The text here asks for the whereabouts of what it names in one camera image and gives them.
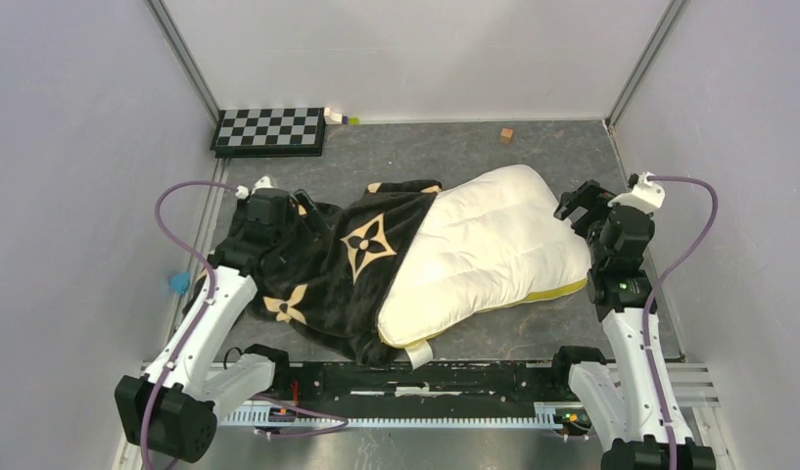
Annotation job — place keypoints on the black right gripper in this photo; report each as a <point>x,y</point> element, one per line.
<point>589,196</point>

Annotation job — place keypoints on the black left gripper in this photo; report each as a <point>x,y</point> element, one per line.
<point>314,223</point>

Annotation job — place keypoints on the black pillowcase with yellow flowers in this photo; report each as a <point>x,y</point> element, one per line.
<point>331,288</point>

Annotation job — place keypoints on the white pillow with yellow edge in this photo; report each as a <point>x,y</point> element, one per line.
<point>489,243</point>

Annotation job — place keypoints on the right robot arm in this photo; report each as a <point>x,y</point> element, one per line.
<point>636,418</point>

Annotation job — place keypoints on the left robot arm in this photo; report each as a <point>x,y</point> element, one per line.
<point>175,405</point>

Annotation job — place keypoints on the black white checkerboard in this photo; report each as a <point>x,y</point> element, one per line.
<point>269,133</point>

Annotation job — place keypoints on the small white block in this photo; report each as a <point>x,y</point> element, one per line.
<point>332,117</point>

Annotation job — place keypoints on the small wooden cube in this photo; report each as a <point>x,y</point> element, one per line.
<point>506,135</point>

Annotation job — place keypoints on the blue clip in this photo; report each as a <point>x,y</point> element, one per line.
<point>180,282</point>

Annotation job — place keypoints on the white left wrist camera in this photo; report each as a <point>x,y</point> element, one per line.
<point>265,182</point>

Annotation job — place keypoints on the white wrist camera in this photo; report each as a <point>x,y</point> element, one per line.
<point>265,182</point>
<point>645,194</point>

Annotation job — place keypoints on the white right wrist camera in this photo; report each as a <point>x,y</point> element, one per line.
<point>645,194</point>

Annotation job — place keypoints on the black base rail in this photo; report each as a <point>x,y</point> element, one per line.
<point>438,389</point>

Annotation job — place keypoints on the white toothed cable duct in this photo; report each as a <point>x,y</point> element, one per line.
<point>260,414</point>

